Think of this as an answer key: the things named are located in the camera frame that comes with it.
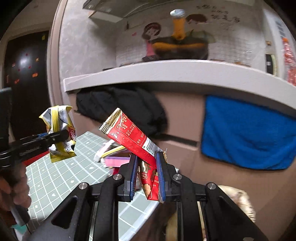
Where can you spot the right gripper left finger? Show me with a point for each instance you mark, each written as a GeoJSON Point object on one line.
{"type": "Point", "coordinates": [130, 179]}

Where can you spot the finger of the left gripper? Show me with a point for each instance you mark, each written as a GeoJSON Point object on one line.
{"type": "Point", "coordinates": [53, 138]}

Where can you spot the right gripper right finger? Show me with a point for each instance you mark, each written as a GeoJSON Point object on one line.
{"type": "Point", "coordinates": [163, 170]}

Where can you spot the yellow chip bag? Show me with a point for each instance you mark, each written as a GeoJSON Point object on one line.
{"type": "Point", "coordinates": [57, 118]}

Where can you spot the purple pink sponge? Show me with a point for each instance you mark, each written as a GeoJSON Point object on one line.
{"type": "Point", "coordinates": [115, 162]}

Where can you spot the red snack wrapper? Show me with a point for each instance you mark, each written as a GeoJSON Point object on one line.
{"type": "Point", "coordinates": [122, 130]}

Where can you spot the yellow round sponge pad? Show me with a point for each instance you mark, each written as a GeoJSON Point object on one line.
{"type": "Point", "coordinates": [113, 151]}

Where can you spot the grey kitchen countertop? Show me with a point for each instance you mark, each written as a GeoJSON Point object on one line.
{"type": "Point", "coordinates": [204, 77]}

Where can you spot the left hand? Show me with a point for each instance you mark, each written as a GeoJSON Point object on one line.
{"type": "Point", "coordinates": [20, 190]}

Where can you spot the red door mat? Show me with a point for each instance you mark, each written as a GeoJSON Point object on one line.
{"type": "Point", "coordinates": [34, 159]}

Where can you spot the pink cartoon tissue pack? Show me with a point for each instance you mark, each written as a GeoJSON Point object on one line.
{"type": "Point", "coordinates": [107, 146]}

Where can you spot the green grid tablecloth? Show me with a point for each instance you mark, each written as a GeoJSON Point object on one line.
{"type": "Point", "coordinates": [50, 183]}

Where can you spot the black jacket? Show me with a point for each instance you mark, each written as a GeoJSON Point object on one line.
{"type": "Point", "coordinates": [141, 106]}

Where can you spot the blue towel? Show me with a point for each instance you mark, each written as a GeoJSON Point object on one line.
{"type": "Point", "coordinates": [247, 135]}

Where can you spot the black orange wok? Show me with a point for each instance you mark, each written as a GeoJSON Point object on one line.
{"type": "Point", "coordinates": [180, 45]}

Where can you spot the range hood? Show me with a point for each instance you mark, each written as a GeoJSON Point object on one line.
{"type": "Point", "coordinates": [116, 10]}

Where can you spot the red orange-capped bottle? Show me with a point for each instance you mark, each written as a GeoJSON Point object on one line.
{"type": "Point", "coordinates": [289, 61]}

